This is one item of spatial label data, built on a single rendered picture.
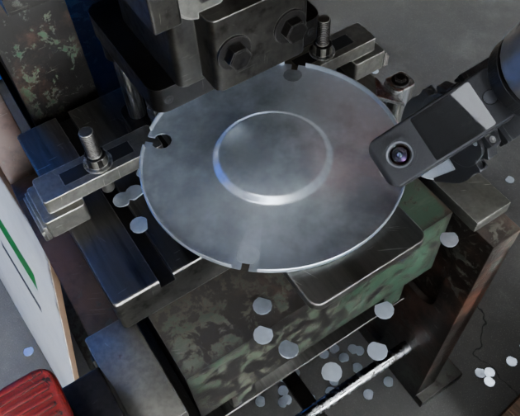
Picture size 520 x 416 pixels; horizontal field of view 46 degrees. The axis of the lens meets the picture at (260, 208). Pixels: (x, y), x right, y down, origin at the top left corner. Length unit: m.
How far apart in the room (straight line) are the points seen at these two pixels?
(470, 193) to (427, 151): 0.34
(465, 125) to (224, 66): 0.21
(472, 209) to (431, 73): 1.14
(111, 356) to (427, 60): 1.48
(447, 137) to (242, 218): 0.23
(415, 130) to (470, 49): 1.54
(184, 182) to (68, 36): 0.27
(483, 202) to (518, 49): 0.40
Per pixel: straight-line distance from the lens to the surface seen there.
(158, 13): 0.49
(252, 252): 0.61
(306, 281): 0.60
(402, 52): 2.00
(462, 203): 0.84
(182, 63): 0.58
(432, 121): 0.52
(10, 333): 1.56
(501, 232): 0.86
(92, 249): 0.73
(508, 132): 0.56
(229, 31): 0.55
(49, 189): 0.74
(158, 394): 0.71
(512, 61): 0.48
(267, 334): 0.72
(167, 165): 0.68
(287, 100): 0.73
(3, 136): 0.95
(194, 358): 0.72
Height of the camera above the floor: 1.31
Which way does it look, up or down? 55 degrees down
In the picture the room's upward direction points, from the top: 4 degrees counter-clockwise
